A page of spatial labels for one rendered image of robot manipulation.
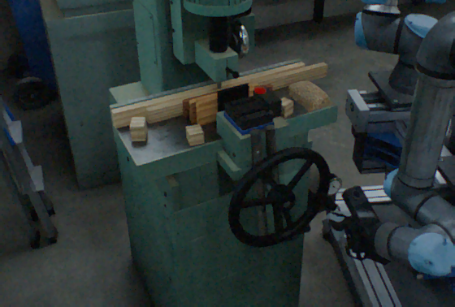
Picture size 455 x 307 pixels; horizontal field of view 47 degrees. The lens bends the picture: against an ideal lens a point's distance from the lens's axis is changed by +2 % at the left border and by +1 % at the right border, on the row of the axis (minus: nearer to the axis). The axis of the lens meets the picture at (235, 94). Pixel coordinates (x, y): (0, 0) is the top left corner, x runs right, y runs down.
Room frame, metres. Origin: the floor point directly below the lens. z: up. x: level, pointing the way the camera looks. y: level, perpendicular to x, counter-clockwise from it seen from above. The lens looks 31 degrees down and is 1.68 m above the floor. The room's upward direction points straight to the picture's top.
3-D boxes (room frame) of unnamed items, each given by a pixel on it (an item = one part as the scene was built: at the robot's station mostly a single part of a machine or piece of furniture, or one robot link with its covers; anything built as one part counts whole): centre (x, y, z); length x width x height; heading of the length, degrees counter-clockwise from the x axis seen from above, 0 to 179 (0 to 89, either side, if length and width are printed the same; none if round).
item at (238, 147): (1.10, -0.04, 0.92); 0.15 x 0.13 x 0.09; 118
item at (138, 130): (1.11, 0.25, 0.92); 0.04 x 0.04 x 0.05; 3
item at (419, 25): (1.53, -0.58, 0.98); 0.13 x 0.12 x 0.14; 67
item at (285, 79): (1.31, -0.02, 0.92); 0.58 x 0.02 x 0.04; 118
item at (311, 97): (1.31, -0.21, 0.92); 0.14 x 0.09 x 0.04; 28
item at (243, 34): (1.45, 0.00, 1.02); 0.12 x 0.03 x 0.12; 28
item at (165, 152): (1.18, 0.00, 0.87); 0.61 x 0.30 x 0.06; 118
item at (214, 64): (1.29, 0.05, 1.03); 0.14 x 0.07 x 0.09; 28
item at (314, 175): (1.27, -0.25, 0.58); 0.12 x 0.08 x 0.08; 28
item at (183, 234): (1.38, 0.10, 0.36); 0.58 x 0.45 x 0.71; 28
